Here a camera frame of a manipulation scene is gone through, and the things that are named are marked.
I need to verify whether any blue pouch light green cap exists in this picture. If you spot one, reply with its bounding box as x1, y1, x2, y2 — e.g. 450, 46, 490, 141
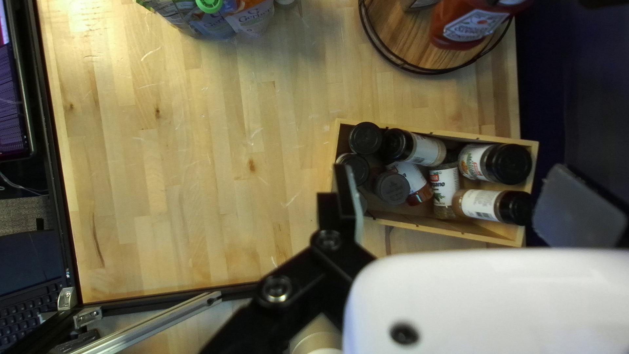
189, 0, 237, 41

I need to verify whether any red ketchup bottle white cap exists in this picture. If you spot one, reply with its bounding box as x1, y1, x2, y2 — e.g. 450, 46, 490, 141
429, 0, 531, 51

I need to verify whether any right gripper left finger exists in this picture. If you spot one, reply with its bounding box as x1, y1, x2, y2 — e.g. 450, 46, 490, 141
199, 164, 378, 354

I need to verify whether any pouch with dark green cap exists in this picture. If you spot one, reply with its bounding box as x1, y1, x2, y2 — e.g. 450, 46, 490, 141
137, 0, 197, 37

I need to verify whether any spice jar black lid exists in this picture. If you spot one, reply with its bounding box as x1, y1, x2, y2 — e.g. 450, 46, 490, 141
382, 128, 448, 168
348, 121, 384, 156
372, 170, 411, 206
451, 188, 535, 226
335, 153, 371, 187
457, 143, 534, 186

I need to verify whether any green herb spice jar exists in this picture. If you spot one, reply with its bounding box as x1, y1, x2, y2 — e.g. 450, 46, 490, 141
428, 165, 462, 221

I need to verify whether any pouch with light green cap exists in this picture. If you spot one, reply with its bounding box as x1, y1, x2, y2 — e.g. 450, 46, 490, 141
223, 0, 276, 39

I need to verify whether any computer screen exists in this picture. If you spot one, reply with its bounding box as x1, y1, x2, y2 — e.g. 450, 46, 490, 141
0, 0, 35, 163

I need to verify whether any wooden box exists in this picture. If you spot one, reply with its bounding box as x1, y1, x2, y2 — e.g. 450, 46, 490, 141
328, 118, 540, 248

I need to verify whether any round black wire rack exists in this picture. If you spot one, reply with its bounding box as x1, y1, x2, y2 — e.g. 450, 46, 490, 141
358, 0, 517, 75

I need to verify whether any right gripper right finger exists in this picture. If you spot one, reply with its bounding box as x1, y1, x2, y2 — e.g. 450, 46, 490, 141
532, 164, 629, 249

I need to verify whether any red spice jar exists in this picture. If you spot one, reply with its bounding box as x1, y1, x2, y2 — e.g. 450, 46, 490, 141
393, 161, 435, 207

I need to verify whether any black laptop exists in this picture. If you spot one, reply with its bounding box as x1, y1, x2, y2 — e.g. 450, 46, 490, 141
0, 230, 69, 352

